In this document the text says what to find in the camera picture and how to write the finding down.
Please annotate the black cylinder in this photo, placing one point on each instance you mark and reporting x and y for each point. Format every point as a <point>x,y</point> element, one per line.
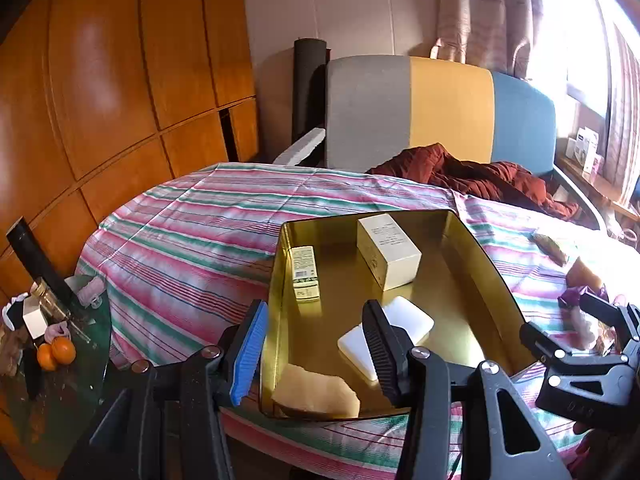
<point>37,265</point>

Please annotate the tricolour chair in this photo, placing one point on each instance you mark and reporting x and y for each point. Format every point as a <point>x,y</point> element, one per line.
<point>445,110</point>

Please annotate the white rectangular bar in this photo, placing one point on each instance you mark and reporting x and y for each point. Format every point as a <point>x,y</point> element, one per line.
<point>407,320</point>

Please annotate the orange fruit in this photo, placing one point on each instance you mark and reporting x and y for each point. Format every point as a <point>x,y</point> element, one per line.
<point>46,358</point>
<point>63,350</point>

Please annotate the glass jar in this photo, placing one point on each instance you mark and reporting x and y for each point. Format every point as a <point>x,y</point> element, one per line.
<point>48,299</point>

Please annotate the wooden wardrobe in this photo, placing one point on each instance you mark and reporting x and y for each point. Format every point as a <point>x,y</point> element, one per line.
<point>110,90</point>

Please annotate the pink patterned curtain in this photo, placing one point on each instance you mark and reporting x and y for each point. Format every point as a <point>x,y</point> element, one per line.
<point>485,10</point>

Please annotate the plain white box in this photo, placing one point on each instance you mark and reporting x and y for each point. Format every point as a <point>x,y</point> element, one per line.
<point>571,148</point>

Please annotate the small green printed box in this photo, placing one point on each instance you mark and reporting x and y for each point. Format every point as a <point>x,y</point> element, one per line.
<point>305,272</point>

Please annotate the clear snack packet green edges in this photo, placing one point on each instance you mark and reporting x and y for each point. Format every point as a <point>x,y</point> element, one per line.
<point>550,246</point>

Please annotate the pale yellow sponge piece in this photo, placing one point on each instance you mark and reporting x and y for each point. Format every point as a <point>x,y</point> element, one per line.
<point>315,397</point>

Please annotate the gold metal tin tray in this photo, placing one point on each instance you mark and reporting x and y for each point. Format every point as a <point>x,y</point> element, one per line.
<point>350,280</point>

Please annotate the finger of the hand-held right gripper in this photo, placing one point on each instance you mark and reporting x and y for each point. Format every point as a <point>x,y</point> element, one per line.
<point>542,340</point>
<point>602,310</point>

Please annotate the cream cardboard box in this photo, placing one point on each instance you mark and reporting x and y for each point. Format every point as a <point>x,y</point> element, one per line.
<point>392,250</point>

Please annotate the yellow sponge block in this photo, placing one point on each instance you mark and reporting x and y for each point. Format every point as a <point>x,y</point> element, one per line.
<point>582,272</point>

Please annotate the red-brown padded jacket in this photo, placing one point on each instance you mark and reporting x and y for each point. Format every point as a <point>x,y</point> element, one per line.
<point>475,175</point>

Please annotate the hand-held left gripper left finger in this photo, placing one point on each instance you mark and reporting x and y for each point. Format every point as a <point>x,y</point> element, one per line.
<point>247,355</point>

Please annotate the black rolled mat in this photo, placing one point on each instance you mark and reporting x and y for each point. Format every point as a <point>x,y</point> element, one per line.
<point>306,90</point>

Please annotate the striped pink green bedsheet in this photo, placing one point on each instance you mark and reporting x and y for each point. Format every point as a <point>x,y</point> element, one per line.
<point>200,240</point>

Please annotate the wooden desk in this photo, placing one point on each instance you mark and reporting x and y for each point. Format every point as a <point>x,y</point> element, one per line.
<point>600,185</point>

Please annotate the blue white carton box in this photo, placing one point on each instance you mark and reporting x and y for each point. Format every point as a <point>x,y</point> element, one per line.
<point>586,144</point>

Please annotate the white pink cloth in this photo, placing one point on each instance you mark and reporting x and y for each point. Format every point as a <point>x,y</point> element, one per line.
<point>90,289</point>

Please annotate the small pink box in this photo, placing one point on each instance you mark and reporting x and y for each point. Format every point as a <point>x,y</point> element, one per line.
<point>598,164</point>

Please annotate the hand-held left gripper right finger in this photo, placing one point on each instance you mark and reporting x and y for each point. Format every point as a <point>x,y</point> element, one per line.
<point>382,355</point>

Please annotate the white foam board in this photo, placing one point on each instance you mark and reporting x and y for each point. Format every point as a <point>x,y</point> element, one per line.
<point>300,147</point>

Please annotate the small white open box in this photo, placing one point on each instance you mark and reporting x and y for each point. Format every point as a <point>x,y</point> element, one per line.
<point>32,317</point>

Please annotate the glass side table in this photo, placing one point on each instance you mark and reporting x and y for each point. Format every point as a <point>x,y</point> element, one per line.
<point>50,395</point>

